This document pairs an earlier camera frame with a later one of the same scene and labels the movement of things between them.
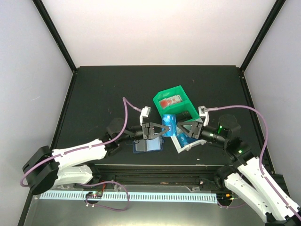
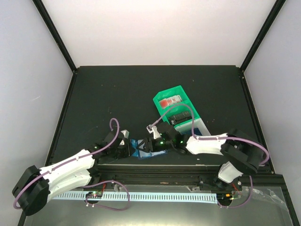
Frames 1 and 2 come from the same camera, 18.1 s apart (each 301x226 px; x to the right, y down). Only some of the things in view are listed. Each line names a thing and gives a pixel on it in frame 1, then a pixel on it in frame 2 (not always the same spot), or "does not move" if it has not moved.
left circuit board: x=94 y=195 does not move
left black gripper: x=149 y=133 to x=127 y=153
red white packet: x=164 y=102 does not move
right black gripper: x=196 y=127 to x=154 y=148
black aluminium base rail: x=156 y=177 does not move
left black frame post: x=55 y=33 does not move
